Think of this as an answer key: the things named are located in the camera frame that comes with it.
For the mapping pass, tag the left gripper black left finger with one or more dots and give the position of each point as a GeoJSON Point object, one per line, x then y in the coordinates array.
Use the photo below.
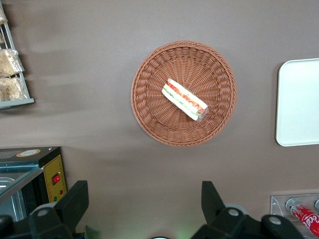
{"type": "Point", "coordinates": [62, 214]}

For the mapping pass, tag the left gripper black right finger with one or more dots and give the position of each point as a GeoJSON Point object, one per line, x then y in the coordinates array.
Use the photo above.
{"type": "Point", "coordinates": [219, 219]}

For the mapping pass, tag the layered sandwich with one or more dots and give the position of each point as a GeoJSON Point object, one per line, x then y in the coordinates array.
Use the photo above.
{"type": "Point", "coordinates": [184, 99]}

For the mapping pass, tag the round brown wicker basket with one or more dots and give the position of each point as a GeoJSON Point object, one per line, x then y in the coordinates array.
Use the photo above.
{"type": "Point", "coordinates": [149, 112]}

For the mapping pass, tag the beige plastic tray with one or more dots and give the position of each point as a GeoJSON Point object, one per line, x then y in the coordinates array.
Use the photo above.
{"type": "Point", "coordinates": [299, 104]}

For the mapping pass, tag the clear acrylic bottle rack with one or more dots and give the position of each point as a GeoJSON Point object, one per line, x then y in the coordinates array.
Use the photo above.
{"type": "Point", "coordinates": [276, 204]}

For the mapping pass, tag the black food warmer yellow panel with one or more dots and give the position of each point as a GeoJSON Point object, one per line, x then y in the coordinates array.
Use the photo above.
{"type": "Point", "coordinates": [30, 159]}

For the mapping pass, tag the steel warmer pan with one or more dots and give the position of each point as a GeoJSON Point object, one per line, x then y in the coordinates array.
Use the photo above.
{"type": "Point", "coordinates": [5, 183]}

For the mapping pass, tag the clear bag of crackers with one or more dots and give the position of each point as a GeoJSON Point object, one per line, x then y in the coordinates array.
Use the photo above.
{"type": "Point", "coordinates": [1, 38]}
{"type": "Point", "coordinates": [8, 62]}
{"type": "Point", "coordinates": [11, 88]}
{"type": "Point", "coordinates": [2, 16]}

